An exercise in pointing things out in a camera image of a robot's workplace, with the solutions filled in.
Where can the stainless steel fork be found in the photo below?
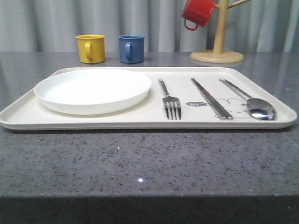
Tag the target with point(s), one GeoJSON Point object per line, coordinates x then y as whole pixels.
{"type": "Point", "coordinates": [171, 104]}

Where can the white round plate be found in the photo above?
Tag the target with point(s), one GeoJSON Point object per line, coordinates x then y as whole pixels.
{"type": "Point", "coordinates": [94, 91]}

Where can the metal chopstick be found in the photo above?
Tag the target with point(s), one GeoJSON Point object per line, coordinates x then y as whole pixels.
{"type": "Point", "coordinates": [209, 99]}
{"type": "Point", "coordinates": [213, 99]}

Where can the blue enamel mug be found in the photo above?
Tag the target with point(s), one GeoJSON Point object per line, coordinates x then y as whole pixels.
{"type": "Point", "coordinates": [131, 48]}

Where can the yellow enamel mug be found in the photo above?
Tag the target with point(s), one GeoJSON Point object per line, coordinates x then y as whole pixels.
{"type": "Point", "coordinates": [91, 48]}

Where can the wooden mug tree stand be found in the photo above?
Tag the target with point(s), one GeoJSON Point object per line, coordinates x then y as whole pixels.
{"type": "Point", "coordinates": [218, 54]}

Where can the red enamel mug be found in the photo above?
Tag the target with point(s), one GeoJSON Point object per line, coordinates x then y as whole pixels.
{"type": "Point", "coordinates": [198, 12]}

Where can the cream rabbit serving tray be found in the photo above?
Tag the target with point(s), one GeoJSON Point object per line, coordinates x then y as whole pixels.
{"type": "Point", "coordinates": [27, 113]}

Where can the grey curtain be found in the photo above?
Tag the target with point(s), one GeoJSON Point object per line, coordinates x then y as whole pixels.
{"type": "Point", "coordinates": [52, 25]}

